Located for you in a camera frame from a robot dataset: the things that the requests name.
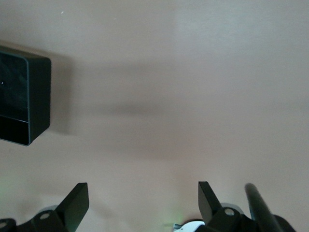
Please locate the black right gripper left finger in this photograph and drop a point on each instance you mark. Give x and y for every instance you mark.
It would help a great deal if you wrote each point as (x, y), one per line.
(70, 212)

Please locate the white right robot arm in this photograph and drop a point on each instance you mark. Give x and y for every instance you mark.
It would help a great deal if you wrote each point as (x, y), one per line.
(190, 227)

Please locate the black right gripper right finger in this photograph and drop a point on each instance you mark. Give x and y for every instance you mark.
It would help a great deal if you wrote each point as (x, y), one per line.
(214, 217)

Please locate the black plastic box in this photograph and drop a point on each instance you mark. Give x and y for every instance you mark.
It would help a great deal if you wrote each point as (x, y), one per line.
(36, 96)

